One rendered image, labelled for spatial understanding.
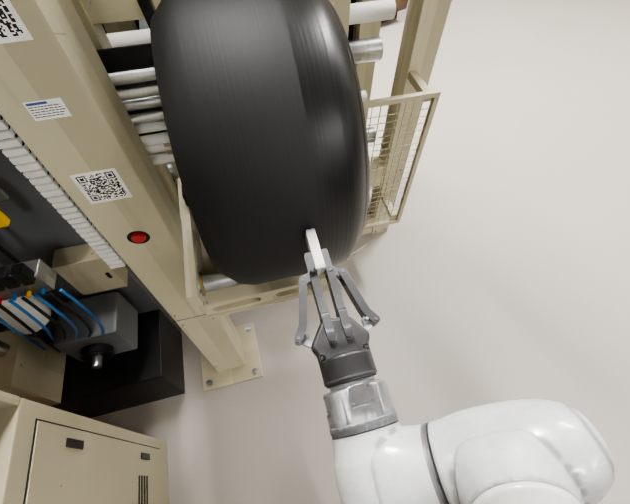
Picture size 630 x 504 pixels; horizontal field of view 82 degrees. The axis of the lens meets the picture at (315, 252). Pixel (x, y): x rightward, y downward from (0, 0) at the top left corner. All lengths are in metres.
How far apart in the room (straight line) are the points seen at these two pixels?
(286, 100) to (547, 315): 1.88
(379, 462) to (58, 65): 0.64
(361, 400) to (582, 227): 2.29
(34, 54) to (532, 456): 0.73
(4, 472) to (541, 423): 0.91
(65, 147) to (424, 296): 1.68
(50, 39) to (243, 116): 0.25
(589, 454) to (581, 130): 3.01
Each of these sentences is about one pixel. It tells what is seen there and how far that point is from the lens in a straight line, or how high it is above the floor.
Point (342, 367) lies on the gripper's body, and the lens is 0.49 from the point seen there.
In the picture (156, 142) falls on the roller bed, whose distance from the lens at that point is 1.20.
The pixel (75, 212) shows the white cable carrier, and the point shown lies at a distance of 0.85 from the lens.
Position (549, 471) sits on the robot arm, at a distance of 0.44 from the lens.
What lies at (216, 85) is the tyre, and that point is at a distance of 0.55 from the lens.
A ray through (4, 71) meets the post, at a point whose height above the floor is 1.44.
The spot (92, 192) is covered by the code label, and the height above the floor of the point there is 1.21.
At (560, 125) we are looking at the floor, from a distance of 3.32.
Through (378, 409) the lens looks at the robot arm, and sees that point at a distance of 0.49.
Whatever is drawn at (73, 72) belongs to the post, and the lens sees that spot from 0.64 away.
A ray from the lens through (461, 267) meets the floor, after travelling 2.14.
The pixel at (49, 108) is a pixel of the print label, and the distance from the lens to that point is 0.68.
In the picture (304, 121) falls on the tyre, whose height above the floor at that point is 1.38.
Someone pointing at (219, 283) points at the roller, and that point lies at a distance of 0.93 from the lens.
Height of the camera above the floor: 1.70
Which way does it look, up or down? 57 degrees down
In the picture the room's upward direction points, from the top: straight up
